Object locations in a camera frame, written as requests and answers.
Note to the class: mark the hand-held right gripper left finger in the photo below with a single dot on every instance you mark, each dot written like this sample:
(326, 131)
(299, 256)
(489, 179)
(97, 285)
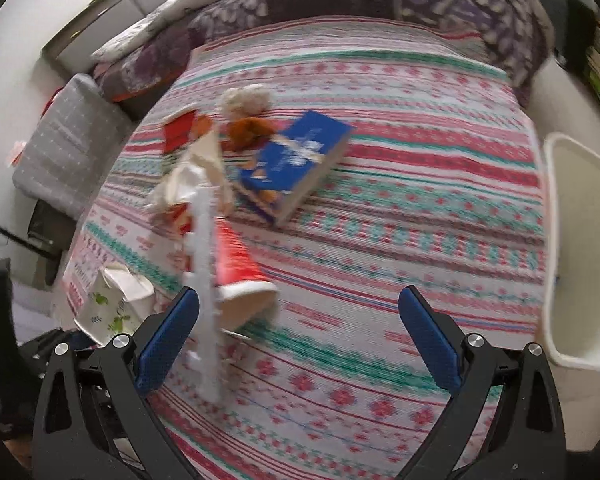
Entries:
(167, 340)

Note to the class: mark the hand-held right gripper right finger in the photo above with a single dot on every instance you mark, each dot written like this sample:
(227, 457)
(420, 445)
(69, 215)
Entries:
(430, 340)

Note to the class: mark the red paper cup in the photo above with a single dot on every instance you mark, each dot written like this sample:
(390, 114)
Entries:
(235, 260)

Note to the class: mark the white plastic bin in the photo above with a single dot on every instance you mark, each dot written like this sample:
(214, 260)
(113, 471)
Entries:
(580, 310)

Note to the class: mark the red white wrapper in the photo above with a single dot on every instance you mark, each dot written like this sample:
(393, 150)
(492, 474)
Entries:
(180, 185)

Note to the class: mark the red paper packet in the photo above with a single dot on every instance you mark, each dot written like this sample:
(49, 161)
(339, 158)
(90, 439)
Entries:
(180, 132)

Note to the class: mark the blue cardboard box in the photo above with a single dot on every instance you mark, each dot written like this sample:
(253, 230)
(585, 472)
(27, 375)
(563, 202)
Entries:
(292, 160)

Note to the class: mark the white green printed tissue box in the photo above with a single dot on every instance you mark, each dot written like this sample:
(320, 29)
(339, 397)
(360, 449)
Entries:
(110, 305)

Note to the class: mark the red green striped blanket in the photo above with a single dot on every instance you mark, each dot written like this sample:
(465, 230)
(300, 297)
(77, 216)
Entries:
(380, 210)

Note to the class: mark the grey checked cushion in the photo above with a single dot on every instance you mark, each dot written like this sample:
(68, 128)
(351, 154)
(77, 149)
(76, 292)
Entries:
(65, 145)

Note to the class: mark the crumpled white tissue ball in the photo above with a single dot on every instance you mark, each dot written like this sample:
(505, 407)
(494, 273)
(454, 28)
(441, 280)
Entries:
(245, 100)

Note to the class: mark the black cabinet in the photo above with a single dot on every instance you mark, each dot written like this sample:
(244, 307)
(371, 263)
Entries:
(555, 15)

